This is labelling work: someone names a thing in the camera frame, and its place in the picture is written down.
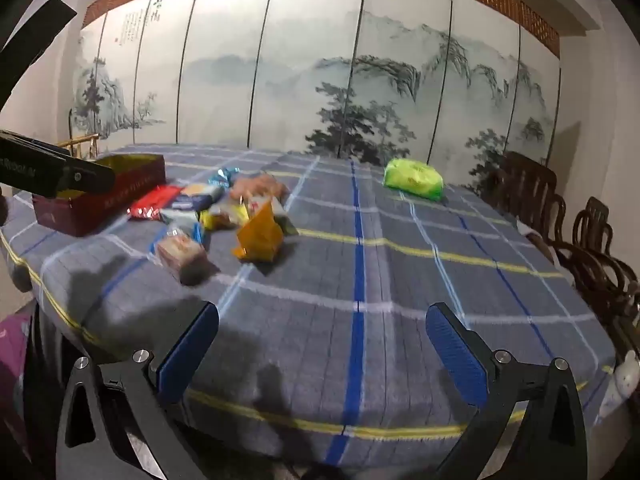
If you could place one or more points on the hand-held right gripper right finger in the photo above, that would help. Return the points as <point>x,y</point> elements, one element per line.
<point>457,355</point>

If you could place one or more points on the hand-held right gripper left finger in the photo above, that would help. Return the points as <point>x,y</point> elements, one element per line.
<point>187,355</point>

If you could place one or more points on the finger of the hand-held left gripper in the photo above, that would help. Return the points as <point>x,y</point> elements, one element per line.
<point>90,177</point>

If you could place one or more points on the red tin box gold interior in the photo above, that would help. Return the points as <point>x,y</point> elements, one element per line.
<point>100,205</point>

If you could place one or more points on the red snack packet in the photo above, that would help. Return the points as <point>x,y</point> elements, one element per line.
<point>152,203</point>

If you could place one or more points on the reddish-brown cake clear packet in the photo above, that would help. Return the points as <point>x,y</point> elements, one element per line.
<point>182,257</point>

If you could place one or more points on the blue cracker packet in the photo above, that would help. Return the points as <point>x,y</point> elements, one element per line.
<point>197,197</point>

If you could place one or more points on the orange snack packet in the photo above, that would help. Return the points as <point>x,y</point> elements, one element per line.
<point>257,237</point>

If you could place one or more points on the yellow snack packet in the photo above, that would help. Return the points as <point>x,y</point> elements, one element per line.
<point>222,219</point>

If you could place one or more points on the sausage snack packet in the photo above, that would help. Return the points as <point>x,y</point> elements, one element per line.
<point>255,187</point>

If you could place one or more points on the light wooden stool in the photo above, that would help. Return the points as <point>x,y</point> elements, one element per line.
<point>80,139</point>

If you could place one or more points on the blue-grey plaid tablecloth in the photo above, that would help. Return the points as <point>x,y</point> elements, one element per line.
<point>350,285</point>

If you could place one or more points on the white figurine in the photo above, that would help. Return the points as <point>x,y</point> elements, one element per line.
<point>622,382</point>

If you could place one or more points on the purple clothing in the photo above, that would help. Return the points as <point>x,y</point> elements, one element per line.
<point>12,360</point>

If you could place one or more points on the green packet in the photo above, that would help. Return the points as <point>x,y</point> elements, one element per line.
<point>414,179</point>

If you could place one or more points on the landscape painted folding screen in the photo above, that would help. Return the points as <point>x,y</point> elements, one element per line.
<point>300,60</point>

